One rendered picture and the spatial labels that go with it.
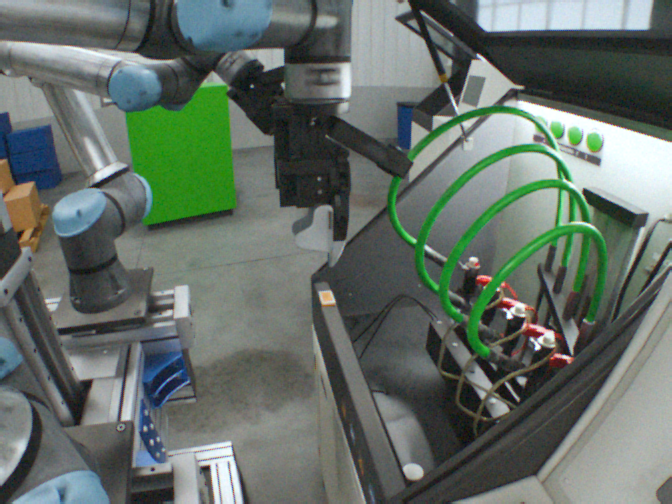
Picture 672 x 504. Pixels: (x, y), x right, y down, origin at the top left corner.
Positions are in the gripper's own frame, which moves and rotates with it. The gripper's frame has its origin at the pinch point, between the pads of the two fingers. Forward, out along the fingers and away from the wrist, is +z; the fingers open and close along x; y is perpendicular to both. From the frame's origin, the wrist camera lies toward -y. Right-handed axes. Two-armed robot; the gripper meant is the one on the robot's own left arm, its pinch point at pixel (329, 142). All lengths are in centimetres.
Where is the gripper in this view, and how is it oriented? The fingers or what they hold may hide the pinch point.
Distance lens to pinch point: 74.4
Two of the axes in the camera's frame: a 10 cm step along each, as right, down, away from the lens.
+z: 6.9, 7.0, 1.8
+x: 0.0, 2.5, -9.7
